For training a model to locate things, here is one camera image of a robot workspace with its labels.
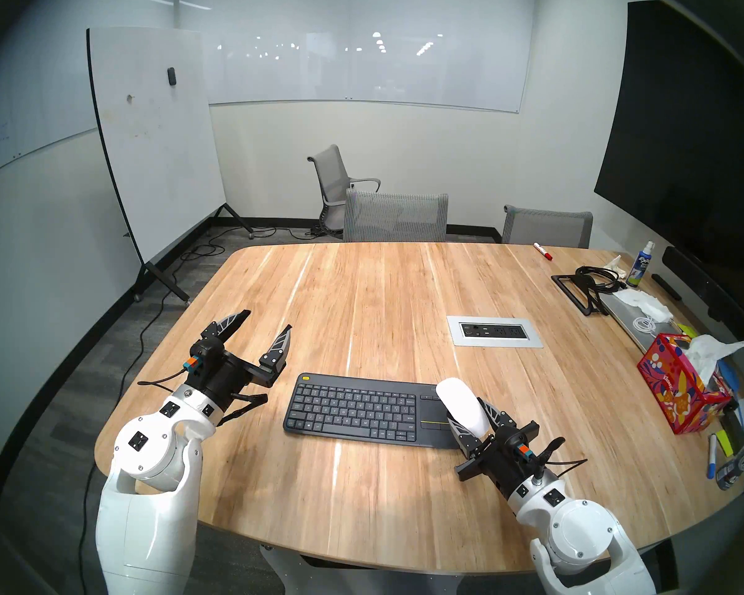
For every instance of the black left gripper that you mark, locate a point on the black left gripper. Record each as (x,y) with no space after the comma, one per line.
(229,383)

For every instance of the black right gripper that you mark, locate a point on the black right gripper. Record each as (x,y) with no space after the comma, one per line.
(502,470)

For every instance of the white computer mouse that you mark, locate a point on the white computer mouse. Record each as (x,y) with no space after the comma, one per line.
(462,408)

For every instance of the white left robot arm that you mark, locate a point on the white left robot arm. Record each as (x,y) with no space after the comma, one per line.
(142,507)

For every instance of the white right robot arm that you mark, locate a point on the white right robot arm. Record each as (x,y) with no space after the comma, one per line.
(583,532)

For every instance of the silver table power outlet panel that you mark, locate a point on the silver table power outlet panel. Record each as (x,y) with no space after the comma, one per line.
(496,331)

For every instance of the black laptop stand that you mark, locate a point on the black laptop stand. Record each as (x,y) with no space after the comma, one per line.
(564,290)

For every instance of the gray office chair with armrests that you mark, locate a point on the gray office chair with armrests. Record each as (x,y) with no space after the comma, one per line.
(332,178)

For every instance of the silver closed laptop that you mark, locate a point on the silver closed laptop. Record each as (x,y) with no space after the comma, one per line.
(626,321)

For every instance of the gray mesh office chair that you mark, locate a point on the gray mesh office chair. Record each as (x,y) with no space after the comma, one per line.
(397,219)
(549,228)

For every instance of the red capped whiteboard marker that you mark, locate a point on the red capped whiteboard marker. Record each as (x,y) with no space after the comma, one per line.
(542,251)

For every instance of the colourful floral tissue box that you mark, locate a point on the colourful floral tissue box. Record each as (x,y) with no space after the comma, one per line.
(676,389)

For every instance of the crumpled white cloth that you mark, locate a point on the crumpled white cloth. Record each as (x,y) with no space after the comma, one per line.
(642,302)

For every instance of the mobile whiteboard on black stand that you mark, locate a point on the mobile whiteboard on black stand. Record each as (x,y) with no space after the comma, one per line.
(155,154)

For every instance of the small crumpled white paper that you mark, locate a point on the small crumpled white paper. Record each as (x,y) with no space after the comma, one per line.
(614,264)

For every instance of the whiteboard cleaner spray bottle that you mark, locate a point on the whiteboard cleaner spray bottle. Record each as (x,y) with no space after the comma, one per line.
(640,268)

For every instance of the yellow green sticky note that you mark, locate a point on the yellow green sticky note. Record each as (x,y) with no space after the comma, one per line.
(688,331)

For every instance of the blue marker pen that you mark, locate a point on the blue marker pen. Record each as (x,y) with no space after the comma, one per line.
(712,460)

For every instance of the white tissue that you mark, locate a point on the white tissue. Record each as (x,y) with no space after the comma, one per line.
(707,352)

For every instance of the blue plastic item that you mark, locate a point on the blue plastic item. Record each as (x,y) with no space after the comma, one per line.
(726,377)

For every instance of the dark gray bottle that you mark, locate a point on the dark gray bottle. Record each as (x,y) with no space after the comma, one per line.
(741,460)

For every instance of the black video conference bar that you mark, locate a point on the black video conference bar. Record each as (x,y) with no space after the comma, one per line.
(707,290)

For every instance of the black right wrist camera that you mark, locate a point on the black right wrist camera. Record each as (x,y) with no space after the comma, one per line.
(519,446)

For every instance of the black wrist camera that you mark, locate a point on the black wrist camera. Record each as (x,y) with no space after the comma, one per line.
(208,353)
(519,446)

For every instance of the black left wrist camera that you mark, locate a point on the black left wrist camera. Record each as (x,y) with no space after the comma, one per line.
(208,353)

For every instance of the large glass wall whiteboard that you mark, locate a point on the large glass wall whiteboard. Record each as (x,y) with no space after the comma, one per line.
(359,61)

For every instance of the white wall whiteboard with writing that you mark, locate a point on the white wall whiteboard with writing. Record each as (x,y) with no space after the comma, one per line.
(25,104)

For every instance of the large black wall television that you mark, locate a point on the large black wall television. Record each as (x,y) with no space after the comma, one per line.
(688,135)

